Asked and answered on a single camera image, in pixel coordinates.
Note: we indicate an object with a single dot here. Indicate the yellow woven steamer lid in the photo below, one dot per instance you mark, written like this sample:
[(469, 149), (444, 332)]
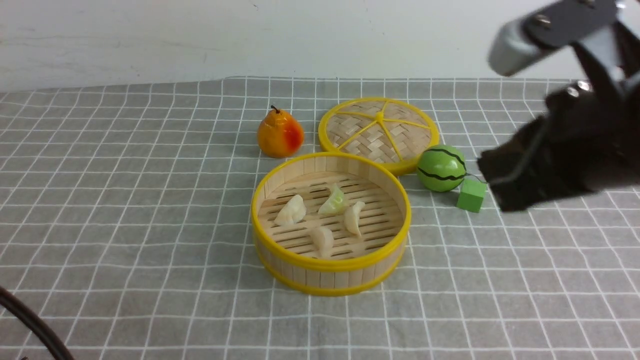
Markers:
[(387, 131)]

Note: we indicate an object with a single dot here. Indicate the yellow bamboo steamer tray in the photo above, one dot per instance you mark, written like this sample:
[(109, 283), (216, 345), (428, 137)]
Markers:
[(356, 264)]

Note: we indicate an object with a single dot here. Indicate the green-tinted dumpling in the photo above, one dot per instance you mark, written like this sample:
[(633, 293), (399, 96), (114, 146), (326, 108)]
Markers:
[(335, 204)]

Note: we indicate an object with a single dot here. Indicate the green wooden cube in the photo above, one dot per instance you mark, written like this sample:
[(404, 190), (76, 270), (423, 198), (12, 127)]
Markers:
[(472, 193)]

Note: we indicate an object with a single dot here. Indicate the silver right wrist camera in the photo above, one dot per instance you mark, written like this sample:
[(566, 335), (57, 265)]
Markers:
[(524, 41)]

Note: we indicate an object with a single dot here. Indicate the white dumpling bottom edge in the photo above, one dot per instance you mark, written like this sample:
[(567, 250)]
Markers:
[(292, 212)]

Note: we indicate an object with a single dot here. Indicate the orange toy pear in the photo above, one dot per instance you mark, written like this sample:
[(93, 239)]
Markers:
[(279, 135)]

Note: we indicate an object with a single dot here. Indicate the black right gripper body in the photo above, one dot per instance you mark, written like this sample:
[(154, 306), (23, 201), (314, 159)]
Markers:
[(586, 142)]

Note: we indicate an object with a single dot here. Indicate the green toy watermelon ball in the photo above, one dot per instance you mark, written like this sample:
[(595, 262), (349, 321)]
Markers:
[(441, 168)]

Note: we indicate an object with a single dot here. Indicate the grey checkered tablecloth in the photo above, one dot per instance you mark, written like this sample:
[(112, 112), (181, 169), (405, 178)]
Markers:
[(125, 226)]

